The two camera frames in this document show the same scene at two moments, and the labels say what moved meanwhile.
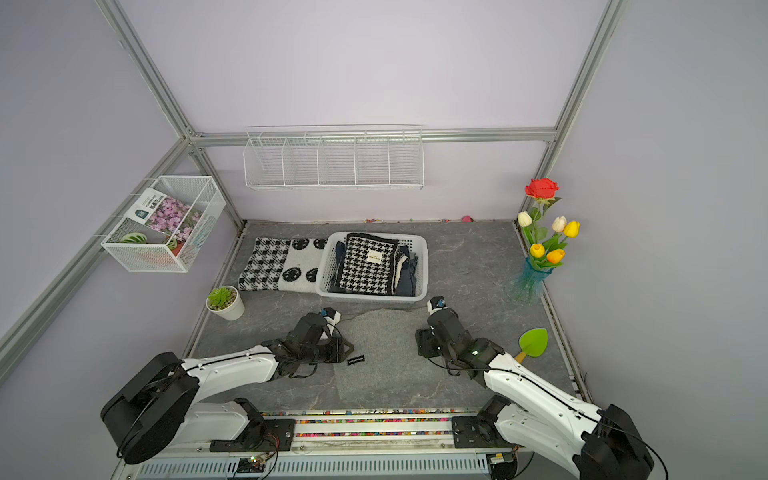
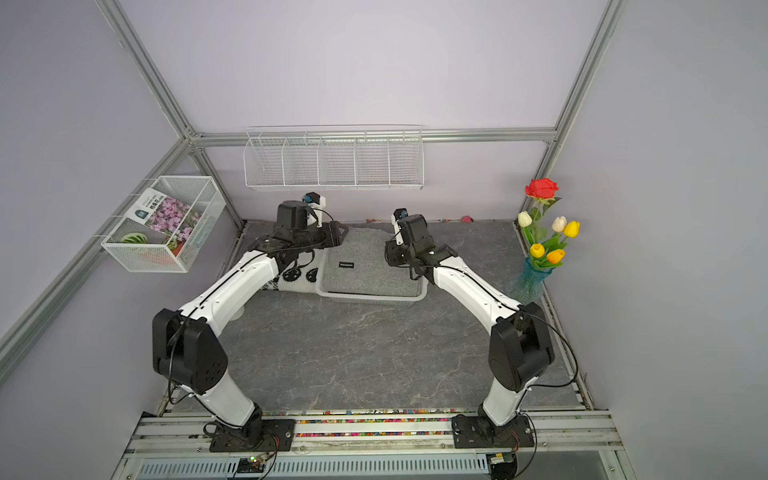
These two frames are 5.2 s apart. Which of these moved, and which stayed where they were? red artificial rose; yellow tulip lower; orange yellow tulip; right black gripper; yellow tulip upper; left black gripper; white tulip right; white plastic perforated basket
Moved: right black gripper; left black gripper
Stayed: yellow tulip upper; white tulip right; white plastic perforated basket; red artificial rose; orange yellow tulip; yellow tulip lower
